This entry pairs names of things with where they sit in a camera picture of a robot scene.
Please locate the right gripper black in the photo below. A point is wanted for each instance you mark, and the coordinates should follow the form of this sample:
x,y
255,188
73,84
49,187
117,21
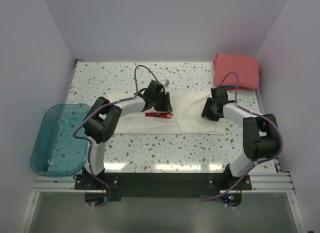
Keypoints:
x,y
208,110

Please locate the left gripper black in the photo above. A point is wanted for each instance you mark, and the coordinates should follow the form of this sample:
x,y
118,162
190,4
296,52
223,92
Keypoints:
x,y
164,103

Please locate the white t-shirt red print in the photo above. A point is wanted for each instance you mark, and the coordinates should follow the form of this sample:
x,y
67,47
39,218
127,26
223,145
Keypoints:
x,y
185,119

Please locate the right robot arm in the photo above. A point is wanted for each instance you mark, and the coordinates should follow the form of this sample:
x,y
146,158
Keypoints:
x,y
261,138

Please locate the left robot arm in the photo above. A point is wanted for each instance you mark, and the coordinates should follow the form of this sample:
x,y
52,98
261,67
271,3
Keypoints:
x,y
103,117

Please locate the folded blue t-shirt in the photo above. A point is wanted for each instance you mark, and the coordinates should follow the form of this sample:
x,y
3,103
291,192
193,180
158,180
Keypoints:
x,y
231,87

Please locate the folded pink t-shirt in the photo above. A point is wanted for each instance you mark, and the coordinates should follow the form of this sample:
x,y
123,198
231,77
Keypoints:
x,y
247,69

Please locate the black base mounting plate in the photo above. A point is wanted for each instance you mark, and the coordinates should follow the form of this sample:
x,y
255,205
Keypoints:
x,y
113,186

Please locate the teal transparent plastic bin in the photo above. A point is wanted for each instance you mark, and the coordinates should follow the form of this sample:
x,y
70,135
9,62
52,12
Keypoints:
x,y
56,152

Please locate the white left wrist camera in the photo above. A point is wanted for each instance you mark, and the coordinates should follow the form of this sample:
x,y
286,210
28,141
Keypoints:
x,y
165,83

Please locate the aluminium frame rail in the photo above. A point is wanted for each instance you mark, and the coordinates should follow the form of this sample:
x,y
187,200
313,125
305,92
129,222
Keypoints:
x,y
260,182

